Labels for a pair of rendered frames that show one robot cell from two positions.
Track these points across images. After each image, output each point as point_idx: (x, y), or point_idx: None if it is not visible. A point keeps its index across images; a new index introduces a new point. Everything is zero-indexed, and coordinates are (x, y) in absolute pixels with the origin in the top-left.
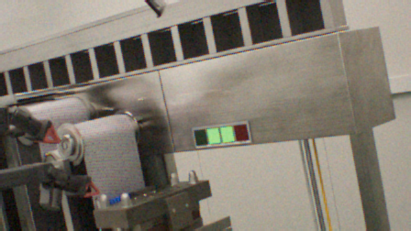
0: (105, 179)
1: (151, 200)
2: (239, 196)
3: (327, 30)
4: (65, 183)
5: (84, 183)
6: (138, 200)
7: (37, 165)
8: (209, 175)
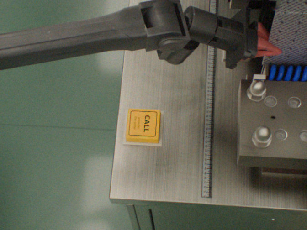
0: (305, 43)
1: (304, 159)
2: None
3: None
4: (204, 44)
5: (235, 60)
6: (306, 125)
7: (135, 35)
8: None
